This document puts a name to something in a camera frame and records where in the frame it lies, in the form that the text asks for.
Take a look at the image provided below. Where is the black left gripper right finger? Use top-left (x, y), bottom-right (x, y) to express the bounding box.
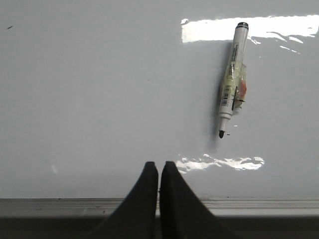
top-left (159, 161), bottom-right (239, 239)

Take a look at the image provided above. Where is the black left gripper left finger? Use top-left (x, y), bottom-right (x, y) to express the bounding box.
top-left (85, 161), bottom-right (159, 239)

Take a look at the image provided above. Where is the white whiteboard marker with tape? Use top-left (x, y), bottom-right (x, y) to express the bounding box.
top-left (218, 22), bottom-right (249, 138)

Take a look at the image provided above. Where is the white whiteboard with aluminium frame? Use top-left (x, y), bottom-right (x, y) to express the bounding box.
top-left (0, 0), bottom-right (319, 218)

